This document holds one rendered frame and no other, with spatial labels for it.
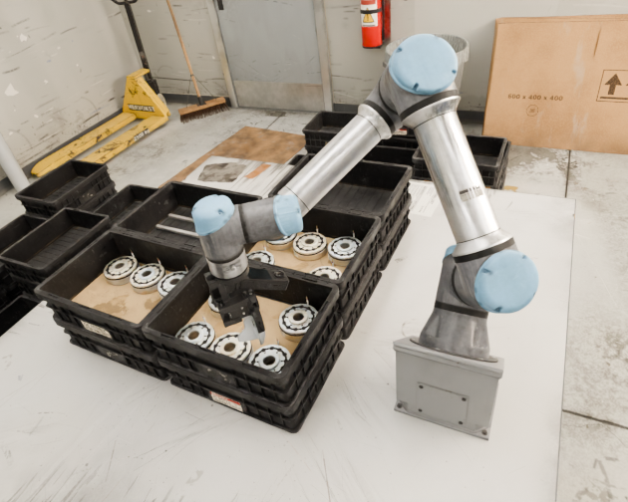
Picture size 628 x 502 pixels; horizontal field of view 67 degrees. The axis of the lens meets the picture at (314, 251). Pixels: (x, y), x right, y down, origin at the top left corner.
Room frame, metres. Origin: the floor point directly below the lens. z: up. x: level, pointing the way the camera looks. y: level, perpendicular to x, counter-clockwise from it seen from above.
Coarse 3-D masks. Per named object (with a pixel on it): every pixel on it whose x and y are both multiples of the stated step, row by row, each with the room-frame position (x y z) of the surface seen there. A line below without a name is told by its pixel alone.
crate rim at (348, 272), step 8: (312, 208) 1.20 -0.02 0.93; (320, 208) 1.19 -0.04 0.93; (328, 208) 1.18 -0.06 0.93; (360, 216) 1.12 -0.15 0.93; (368, 216) 1.11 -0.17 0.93; (376, 216) 1.10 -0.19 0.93; (376, 224) 1.07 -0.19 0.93; (368, 232) 1.04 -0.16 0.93; (376, 232) 1.05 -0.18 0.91; (368, 240) 1.00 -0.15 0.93; (360, 248) 0.97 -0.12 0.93; (360, 256) 0.95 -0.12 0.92; (256, 264) 0.97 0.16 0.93; (264, 264) 0.97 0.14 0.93; (272, 264) 0.96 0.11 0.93; (352, 264) 0.91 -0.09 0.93; (288, 272) 0.92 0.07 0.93; (296, 272) 0.92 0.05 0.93; (304, 272) 0.91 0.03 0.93; (344, 272) 0.89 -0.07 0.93; (352, 272) 0.90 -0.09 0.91; (328, 280) 0.87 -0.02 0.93; (336, 280) 0.86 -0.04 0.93; (344, 280) 0.86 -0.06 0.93
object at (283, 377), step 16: (336, 288) 0.84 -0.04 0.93; (320, 320) 0.74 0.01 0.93; (160, 336) 0.77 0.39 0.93; (304, 336) 0.70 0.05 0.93; (192, 352) 0.71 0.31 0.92; (208, 352) 0.70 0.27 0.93; (304, 352) 0.67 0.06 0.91; (240, 368) 0.64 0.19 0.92; (256, 368) 0.64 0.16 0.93; (288, 368) 0.62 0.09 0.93
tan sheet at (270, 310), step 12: (264, 300) 0.94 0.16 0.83; (204, 312) 0.93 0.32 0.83; (264, 312) 0.89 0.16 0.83; (276, 312) 0.88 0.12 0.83; (216, 324) 0.87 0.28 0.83; (240, 324) 0.86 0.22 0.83; (264, 324) 0.85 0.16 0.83; (276, 324) 0.84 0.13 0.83; (276, 336) 0.80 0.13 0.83; (288, 348) 0.76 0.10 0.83
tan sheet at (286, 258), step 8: (264, 240) 1.21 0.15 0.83; (328, 240) 1.16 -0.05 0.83; (256, 248) 1.17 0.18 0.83; (280, 256) 1.12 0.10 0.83; (288, 256) 1.11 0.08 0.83; (280, 264) 1.08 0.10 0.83; (288, 264) 1.07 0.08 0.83; (296, 264) 1.07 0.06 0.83; (304, 264) 1.06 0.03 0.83; (312, 264) 1.06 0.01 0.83; (320, 264) 1.05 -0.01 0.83; (328, 264) 1.04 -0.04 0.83
